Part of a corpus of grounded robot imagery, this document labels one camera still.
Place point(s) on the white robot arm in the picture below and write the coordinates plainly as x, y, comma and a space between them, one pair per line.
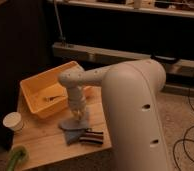
128, 92

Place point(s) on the upper shelf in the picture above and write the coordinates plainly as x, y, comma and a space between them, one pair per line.
178, 13

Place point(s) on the striped folded cloth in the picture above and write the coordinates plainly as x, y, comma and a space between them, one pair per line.
92, 137

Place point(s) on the small utensil in bin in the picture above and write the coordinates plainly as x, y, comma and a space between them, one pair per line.
47, 99

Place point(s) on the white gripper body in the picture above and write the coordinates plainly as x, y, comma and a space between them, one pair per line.
76, 100

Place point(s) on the white paper cup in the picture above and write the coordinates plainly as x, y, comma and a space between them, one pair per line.
13, 121

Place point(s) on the green curved object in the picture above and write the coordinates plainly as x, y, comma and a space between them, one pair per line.
17, 156

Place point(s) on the grey metal bench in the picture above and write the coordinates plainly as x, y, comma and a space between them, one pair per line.
180, 76

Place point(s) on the yellow plastic bin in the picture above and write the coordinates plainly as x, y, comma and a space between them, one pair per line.
42, 85

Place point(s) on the blue-grey towel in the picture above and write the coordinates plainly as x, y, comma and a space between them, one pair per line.
74, 128

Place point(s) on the metal pole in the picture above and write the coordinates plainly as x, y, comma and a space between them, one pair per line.
61, 36

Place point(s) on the black handle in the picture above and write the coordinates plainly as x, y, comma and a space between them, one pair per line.
164, 59

